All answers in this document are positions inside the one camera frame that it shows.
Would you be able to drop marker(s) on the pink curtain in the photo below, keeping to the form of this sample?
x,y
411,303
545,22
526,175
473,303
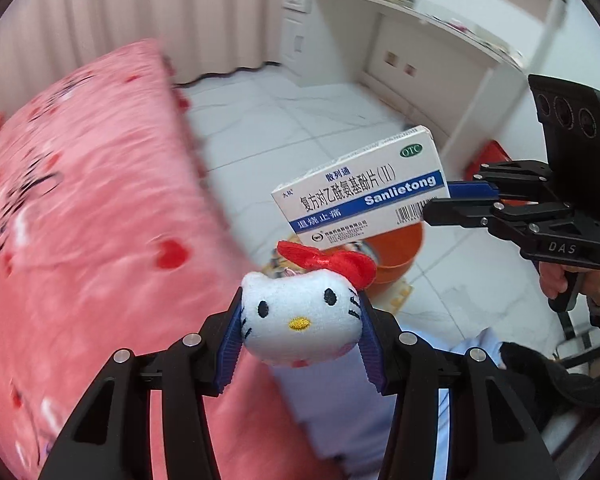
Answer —
x,y
42,41

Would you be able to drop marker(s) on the white desk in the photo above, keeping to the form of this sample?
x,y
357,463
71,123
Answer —
x,y
435,75

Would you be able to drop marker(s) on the white medicine box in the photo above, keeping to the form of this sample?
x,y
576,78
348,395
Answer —
x,y
374,190

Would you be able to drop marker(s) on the white drawer cabinet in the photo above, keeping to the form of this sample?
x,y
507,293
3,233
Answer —
x,y
298,41

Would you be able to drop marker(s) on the black camera box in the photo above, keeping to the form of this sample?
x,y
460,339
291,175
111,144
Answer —
x,y
570,117

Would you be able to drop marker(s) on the white kitty plush toy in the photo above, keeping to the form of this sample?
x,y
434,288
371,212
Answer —
x,y
308,317

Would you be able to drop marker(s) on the pink heart-print bed blanket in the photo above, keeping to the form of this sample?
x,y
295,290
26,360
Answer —
x,y
109,239

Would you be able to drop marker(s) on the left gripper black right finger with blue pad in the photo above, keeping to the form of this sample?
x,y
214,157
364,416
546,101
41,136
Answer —
x,y
492,435

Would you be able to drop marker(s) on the orange trash bin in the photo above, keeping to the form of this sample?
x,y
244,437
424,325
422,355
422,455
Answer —
x,y
395,251

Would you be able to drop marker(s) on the red plastic stool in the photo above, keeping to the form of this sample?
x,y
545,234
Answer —
x,y
490,153

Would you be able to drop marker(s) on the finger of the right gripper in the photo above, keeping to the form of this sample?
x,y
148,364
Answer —
x,y
519,181
469,213

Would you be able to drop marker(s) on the light blue trouser leg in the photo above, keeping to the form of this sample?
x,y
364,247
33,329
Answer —
x,y
340,411

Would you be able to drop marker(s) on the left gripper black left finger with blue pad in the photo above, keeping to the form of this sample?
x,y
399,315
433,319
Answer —
x,y
107,435

